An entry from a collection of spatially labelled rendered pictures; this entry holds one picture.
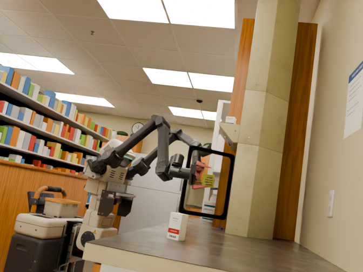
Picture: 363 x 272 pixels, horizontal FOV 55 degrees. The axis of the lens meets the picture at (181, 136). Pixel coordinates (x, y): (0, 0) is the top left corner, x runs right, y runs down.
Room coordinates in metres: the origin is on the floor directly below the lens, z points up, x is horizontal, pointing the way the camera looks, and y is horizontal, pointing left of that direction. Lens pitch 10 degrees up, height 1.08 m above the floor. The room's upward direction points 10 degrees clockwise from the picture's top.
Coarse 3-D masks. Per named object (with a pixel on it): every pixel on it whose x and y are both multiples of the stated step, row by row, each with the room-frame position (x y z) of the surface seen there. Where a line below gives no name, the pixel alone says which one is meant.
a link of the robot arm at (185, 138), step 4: (176, 128) 2.56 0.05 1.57; (180, 128) 2.51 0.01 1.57; (176, 132) 2.54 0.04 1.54; (180, 132) 2.52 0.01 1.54; (184, 132) 2.50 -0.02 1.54; (180, 136) 2.49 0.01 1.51; (184, 136) 2.45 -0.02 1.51; (188, 136) 2.42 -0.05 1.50; (184, 140) 2.41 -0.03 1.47; (188, 140) 2.36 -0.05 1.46; (192, 140) 2.32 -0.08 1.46; (196, 140) 2.27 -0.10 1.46; (188, 144) 2.35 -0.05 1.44; (192, 144) 2.26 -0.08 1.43; (200, 144) 2.22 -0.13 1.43
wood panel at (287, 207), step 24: (312, 24) 2.13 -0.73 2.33; (240, 48) 2.21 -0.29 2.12; (312, 48) 2.13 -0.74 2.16; (240, 72) 2.21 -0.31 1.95; (312, 72) 2.12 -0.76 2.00; (240, 96) 2.20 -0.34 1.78; (240, 120) 2.20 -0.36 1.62; (288, 120) 2.14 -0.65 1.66; (288, 144) 2.14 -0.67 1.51; (288, 168) 2.14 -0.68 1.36; (288, 192) 2.14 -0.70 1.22; (288, 216) 2.13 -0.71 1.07
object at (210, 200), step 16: (192, 160) 2.05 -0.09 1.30; (208, 160) 2.08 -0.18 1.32; (224, 160) 2.11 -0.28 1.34; (208, 176) 2.09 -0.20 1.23; (224, 176) 2.12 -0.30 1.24; (192, 192) 2.06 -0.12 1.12; (208, 192) 2.09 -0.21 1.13; (224, 192) 2.12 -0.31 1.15; (192, 208) 2.06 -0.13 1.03; (208, 208) 2.10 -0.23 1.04
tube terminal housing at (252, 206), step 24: (264, 96) 1.81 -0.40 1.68; (264, 120) 1.82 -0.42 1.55; (240, 144) 1.83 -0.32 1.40; (264, 144) 1.84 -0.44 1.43; (240, 168) 1.83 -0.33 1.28; (264, 168) 1.85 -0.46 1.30; (240, 192) 1.82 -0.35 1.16; (264, 192) 1.86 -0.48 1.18; (240, 216) 1.82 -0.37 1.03; (264, 216) 1.88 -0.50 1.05
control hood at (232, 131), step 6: (222, 126) 1.85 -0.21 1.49; (228, 126) 1.84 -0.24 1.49; (234, 126) 1.84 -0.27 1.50; (222, 132) 1.99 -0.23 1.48; (228, 132) 1.84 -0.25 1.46; (234, 132) 1.84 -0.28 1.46; (228, 138) 1.89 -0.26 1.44; (234, 138) 1.84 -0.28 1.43; (234, 144) 1.89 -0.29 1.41; (234, 150) 2.09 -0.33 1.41
